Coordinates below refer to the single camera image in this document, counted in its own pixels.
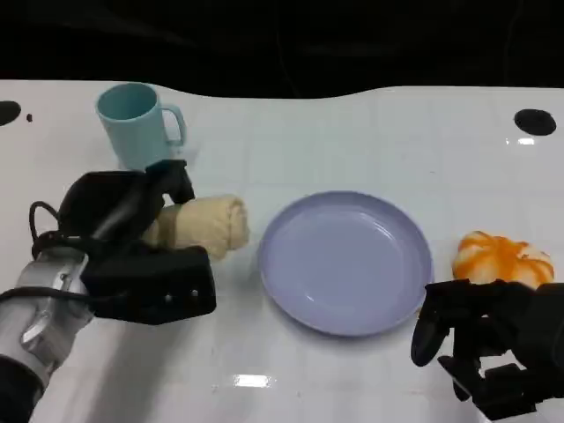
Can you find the lilac plate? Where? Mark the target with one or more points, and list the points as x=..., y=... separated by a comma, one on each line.
x=343, y=269

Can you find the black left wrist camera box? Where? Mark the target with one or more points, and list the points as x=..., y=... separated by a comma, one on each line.
x=150, y=286

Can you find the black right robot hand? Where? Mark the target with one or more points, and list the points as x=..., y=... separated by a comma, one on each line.
x=506, y=317

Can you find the beige towel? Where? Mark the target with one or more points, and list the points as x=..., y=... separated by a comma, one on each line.
x=207, y=224

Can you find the orange and white bread roll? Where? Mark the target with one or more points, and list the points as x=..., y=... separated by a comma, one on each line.
x=502, y=260

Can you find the pale green mug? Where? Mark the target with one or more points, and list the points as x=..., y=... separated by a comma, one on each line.
x=132, y=132

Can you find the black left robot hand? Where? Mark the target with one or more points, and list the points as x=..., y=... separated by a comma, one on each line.
x=110, y=207

